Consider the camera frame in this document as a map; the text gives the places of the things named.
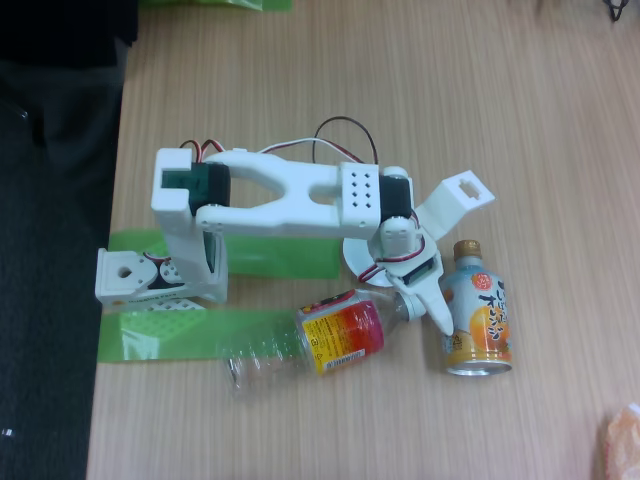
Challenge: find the clear plastic bottle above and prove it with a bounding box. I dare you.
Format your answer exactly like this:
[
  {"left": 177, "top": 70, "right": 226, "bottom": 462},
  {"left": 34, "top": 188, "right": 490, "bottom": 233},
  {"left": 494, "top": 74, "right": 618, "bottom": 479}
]
[{"left": 222, "top": 288, "right": 426, "bottom": 399}]

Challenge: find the orange juice bottle can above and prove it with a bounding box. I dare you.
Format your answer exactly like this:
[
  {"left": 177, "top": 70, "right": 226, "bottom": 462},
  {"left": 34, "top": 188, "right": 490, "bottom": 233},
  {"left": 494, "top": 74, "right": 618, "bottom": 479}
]
[{"left": 438, "top": 238, "right": 514, "bottom": 377}]

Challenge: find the small white plate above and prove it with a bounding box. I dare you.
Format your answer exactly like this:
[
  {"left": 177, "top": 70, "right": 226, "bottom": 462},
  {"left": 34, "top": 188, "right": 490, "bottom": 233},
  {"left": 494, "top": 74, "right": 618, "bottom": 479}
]
[{"left": 342, "top": 237, "right": 397, "bottom": 287}]

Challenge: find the narrow green tape strip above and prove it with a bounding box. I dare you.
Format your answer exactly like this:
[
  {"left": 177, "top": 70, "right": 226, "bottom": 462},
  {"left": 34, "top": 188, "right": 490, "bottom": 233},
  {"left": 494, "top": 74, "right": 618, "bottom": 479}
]
[{"left": 108, "top": 228, "right": 341, "bottom": 280}]

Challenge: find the orange plastic bag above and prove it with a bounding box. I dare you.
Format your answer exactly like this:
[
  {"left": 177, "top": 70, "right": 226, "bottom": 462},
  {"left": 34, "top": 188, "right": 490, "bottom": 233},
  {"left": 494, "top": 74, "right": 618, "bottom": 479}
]
[{"left": 597, "top": 402, "right": 640, "bottom": 480}]

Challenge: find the wide green tape strip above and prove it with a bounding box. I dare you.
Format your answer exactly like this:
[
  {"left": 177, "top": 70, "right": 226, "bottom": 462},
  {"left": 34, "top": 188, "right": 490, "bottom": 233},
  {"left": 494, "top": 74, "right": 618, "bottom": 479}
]
[{"left": 98, "top": 308, "right": 301, "bottom": 365}]

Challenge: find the white empty camera mount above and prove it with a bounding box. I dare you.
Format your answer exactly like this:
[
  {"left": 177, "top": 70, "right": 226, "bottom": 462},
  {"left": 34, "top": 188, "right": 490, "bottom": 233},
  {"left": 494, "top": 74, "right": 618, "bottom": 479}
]
[{"left": 413, "top": 169, "right": 497, "bottom": 242}]

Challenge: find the black cable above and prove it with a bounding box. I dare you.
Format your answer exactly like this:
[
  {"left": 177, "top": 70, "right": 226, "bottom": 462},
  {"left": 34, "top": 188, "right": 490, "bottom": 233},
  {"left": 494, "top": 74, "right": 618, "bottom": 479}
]
[{"left": 602, "top": 0, "right": 631, "bottom": 24}]

